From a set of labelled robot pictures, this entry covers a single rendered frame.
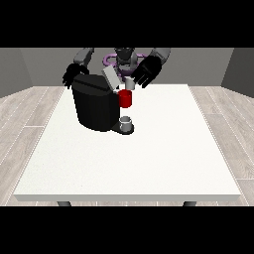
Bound red pod holder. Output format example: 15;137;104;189
117;88;133;109

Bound black coffee machine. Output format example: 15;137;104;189
70;72;136;136

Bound pale grey machine lid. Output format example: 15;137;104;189
101;64;123;91

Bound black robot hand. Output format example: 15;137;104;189
130;55;164;89
62;63;90;90

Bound grey robot trunk purple rings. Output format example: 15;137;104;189
102;48;148;75

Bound small grey coffee pod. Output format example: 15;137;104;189
124;76;137;91

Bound small grey cup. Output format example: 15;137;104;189
119;115;134;132

